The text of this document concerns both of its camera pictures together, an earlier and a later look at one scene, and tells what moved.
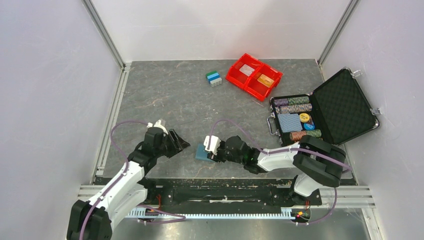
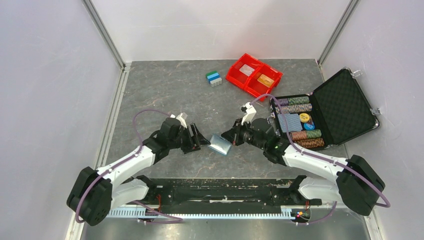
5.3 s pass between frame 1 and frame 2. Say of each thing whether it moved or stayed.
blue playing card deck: stayed
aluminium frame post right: stayed
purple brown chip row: stayed
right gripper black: moved
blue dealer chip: stayed
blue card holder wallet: moved
